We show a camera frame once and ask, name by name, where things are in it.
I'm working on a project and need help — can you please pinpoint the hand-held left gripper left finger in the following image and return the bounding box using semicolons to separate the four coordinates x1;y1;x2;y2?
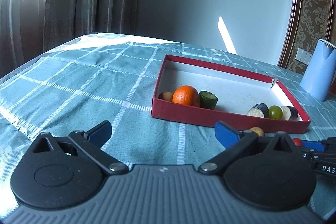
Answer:
31;120;129;176

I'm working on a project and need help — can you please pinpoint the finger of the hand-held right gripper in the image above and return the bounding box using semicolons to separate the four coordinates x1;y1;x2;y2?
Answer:
299;139;327;152

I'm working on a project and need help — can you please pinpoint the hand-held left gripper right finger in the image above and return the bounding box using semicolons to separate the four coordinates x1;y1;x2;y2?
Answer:
198;121;301;174

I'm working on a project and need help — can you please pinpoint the small brown round fruit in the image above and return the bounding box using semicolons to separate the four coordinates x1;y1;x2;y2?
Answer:
249;127;265;137
158;91;174;102

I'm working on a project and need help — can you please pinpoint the dark eggplant piece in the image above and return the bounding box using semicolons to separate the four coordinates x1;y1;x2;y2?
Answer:
247;103;269;119
281;106;299;121

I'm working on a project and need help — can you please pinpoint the green cucumber piece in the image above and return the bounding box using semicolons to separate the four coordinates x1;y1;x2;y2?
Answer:
199;91;218;109

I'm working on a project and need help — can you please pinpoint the red cardboard box tray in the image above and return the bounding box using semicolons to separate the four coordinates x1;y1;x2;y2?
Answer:
150;54;312;134

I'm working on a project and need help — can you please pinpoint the green grape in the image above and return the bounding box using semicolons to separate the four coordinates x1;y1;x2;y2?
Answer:
268;105;283;120

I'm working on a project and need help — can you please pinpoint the orange tangerine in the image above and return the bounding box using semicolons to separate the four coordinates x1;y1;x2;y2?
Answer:
172;85;200;107

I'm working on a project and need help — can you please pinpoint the teal checked tablecloth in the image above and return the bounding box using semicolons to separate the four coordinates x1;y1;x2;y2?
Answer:
0;32;336;224

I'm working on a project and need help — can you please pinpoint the blue electric kettle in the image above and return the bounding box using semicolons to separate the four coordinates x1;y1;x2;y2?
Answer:
300;39;336;102

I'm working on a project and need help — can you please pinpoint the patterned beige curtain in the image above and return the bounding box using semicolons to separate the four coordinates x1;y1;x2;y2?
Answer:
0;0;145;77

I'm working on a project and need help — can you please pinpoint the white wall switch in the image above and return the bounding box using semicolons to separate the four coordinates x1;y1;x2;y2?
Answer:
295;48;313;62

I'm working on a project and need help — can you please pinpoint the brown wooden wall frame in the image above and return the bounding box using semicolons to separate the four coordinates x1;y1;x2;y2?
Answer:
277;0;306;69

